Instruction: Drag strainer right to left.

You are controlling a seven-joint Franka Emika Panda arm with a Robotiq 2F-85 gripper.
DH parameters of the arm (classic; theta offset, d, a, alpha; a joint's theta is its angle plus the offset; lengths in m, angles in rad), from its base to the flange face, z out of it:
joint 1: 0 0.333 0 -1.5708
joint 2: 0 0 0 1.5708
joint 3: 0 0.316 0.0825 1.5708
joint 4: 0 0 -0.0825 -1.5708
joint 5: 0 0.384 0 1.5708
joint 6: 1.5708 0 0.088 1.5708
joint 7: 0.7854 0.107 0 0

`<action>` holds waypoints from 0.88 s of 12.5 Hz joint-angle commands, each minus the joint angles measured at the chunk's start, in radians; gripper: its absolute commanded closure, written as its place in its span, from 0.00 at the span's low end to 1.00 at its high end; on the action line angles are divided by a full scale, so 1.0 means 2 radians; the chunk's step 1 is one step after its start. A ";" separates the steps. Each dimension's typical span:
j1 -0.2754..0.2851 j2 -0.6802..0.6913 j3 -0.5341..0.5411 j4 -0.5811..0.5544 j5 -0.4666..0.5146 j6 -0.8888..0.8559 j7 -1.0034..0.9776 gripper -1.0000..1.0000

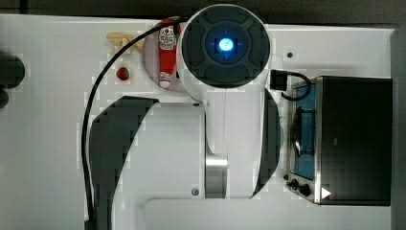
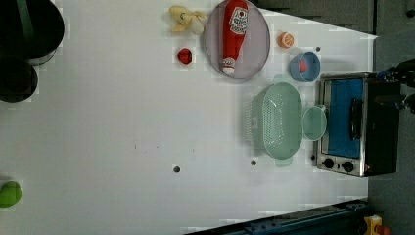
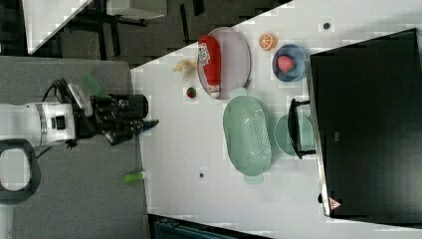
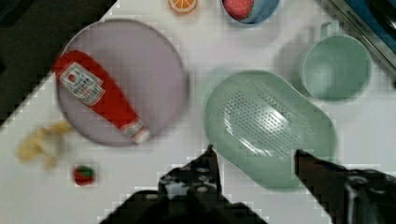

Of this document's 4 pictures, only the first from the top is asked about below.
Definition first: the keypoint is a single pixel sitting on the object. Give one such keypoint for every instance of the peeled banana toy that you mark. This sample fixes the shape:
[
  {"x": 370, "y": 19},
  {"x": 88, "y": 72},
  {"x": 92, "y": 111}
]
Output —
[{"x": 119, "y": 40}]

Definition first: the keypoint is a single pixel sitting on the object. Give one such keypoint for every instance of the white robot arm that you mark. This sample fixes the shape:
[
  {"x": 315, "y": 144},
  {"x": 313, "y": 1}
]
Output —
[{"x": 220, "y": 140}]

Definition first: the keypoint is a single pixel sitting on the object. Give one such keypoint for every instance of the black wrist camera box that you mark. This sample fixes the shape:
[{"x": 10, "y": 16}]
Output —
[{"x": 278, "y": 80}]

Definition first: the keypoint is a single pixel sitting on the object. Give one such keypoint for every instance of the black cylinder stand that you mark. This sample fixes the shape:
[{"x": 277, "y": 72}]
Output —
[{"x": 12, "y": 73}]

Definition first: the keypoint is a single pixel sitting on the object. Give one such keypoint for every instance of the pink round plate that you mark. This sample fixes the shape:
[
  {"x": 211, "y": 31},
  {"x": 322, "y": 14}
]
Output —
[{"x": 151, "y": 63}]

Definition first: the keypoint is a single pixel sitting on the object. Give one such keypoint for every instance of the black toaster oven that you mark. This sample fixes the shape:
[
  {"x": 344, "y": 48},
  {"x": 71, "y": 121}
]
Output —
[{"x": 340, "y": 141}]

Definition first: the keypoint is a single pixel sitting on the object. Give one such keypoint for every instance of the small red strawberry toy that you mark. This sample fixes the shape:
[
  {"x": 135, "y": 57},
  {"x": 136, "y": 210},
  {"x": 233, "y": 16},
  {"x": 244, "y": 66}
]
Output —
[{"x": 122, "y": 74}]

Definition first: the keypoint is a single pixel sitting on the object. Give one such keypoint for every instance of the red ketchup bottle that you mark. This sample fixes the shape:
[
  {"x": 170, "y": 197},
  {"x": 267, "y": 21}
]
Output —
[{"x": 167, "y": 54}]

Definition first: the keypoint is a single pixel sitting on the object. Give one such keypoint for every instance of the green cup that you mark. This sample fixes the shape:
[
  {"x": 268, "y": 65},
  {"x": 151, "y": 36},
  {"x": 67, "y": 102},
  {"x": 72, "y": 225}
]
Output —
[{"x": 281, "y": 120}]

